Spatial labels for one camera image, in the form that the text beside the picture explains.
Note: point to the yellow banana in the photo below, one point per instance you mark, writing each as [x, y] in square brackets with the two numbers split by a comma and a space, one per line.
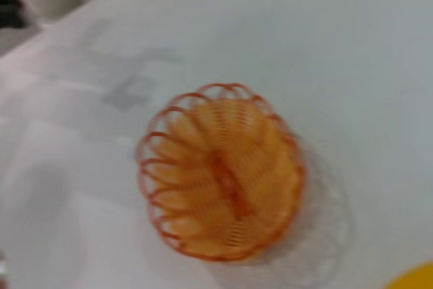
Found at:
[416, 279]

